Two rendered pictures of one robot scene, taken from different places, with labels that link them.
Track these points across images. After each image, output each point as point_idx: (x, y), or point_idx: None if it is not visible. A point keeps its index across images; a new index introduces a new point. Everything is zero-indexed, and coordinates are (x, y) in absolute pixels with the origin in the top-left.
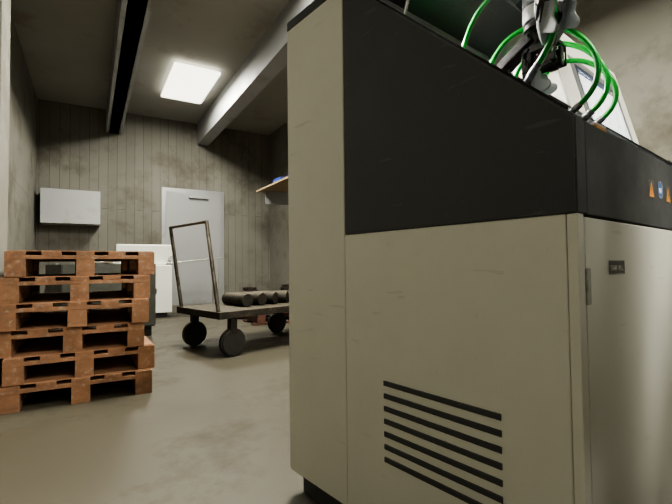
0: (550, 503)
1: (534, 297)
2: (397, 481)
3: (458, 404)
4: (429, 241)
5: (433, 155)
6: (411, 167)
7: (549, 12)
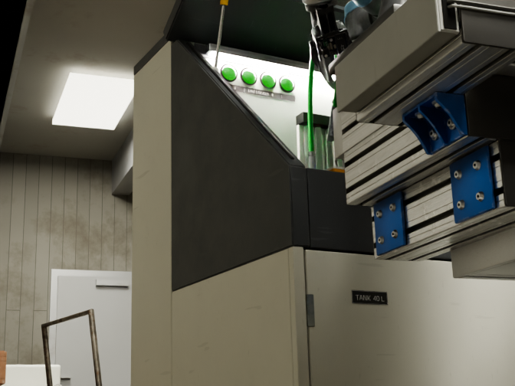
0: None
1: (276, 325)
2: None
3: None
4: (222, 286)
5: (224, 203)
6: (211, 215)
7: (323, 64)
